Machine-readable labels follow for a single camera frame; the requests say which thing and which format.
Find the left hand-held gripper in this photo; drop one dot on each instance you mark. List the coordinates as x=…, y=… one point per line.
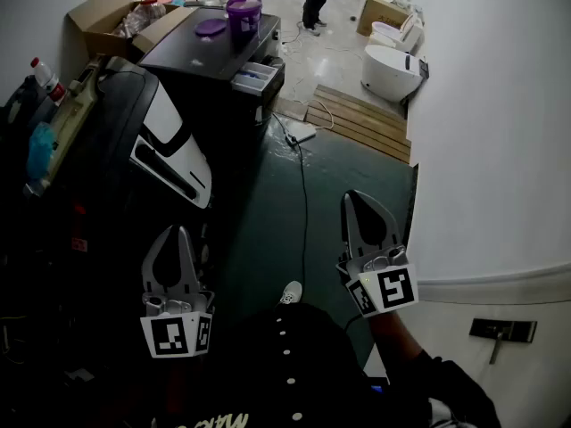
x=169, y=334

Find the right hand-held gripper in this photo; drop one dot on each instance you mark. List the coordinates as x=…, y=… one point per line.
x=394, y=288

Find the white detergent drawer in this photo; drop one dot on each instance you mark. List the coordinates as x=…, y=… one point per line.
x=254, y=78

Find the person's right forearm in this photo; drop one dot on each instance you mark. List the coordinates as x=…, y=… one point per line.
x=392, y=332

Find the spilled powder patch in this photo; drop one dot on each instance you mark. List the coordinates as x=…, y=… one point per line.
x=196, y=63

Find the person's white shoe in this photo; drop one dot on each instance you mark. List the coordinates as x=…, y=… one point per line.
x=291, y=292

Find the dark green floor mat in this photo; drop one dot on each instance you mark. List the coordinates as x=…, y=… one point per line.
x=267, y=221

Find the wooden slat mat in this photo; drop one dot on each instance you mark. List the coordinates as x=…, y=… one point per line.
x=361, y=123

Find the white power strip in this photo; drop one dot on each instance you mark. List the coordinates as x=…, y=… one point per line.
x=303, y=132

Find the person's black buttoned shirt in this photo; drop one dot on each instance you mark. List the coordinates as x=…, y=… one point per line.
x=312, y=372

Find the blue lit device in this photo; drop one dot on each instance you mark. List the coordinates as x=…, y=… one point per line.
x=377, y=389

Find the white closed smart toilet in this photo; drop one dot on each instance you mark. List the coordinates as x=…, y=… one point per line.
x=386, y=74

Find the large rounded appliance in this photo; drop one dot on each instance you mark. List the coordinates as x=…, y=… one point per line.
x=169, y=118

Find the black rectangular panel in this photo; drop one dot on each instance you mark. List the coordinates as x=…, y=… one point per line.
x=513, y=330

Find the blue plastic bag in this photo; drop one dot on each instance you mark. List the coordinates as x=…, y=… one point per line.
x=40, y=150

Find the beige plastic panel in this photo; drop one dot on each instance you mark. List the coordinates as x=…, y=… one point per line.
x=73, y=114

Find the small brown cardboard box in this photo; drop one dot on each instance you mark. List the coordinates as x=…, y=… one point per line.
x=379, y=13

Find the black washing machine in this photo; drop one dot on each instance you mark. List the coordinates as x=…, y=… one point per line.
x=209, y=51

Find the white bottle red cap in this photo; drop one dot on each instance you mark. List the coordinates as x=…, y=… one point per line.
x=44, y=78

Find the purple plastic bucket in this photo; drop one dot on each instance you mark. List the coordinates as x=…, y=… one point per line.
x=243, y=25

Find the purple bucket lid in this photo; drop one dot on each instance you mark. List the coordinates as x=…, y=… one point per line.
x=209, y=27

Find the clear water jug red cap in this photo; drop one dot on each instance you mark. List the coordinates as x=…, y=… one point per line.
x=143, y=13

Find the large open cardboard box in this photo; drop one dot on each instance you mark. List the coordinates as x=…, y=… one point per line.
x=93, y=20

